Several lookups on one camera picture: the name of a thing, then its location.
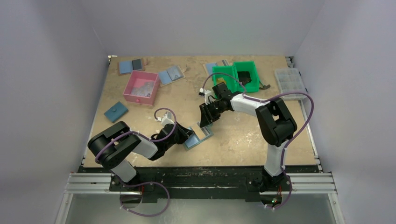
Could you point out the green card holder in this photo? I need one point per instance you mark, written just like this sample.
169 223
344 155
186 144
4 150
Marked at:
200 135

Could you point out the dark blue card holder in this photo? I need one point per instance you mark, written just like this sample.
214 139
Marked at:
115 112

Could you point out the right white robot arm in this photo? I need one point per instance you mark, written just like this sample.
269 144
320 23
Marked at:
275 122

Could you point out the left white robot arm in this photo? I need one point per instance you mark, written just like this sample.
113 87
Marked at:
113 145

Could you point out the dark tool beside bin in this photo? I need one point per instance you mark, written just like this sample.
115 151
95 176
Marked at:
264 86

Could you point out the blue card behind bin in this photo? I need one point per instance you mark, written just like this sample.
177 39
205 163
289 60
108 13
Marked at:
219 66

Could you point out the left green bin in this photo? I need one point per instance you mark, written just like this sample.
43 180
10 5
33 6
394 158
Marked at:
229 79

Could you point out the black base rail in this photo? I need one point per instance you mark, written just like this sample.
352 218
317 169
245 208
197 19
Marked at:
244 183

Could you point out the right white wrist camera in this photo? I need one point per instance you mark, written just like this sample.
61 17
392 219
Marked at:
204 92

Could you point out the clear compartment organizer box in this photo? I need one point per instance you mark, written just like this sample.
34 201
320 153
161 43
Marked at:
289 80

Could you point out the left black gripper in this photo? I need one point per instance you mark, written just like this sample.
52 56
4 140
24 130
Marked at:
185 133

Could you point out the black item in bin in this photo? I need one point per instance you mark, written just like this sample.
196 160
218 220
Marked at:
244 77

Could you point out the green bin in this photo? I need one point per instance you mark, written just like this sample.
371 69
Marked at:
229 79
249 66

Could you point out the yellow item in bin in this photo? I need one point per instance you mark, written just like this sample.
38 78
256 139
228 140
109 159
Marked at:
220 80

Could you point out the cards in pink box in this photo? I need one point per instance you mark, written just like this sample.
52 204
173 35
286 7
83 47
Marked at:
144 90

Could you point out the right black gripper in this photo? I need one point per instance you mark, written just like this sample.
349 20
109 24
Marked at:
209 109

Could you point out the right green bin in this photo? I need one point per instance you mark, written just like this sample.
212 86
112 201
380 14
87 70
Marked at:
249 66

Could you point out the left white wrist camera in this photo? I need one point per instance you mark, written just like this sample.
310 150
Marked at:
166 119

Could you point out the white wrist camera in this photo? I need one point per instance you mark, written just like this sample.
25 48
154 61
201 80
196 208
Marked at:
166 119
204 92

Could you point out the pink open box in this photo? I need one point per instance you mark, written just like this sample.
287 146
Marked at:
137 78

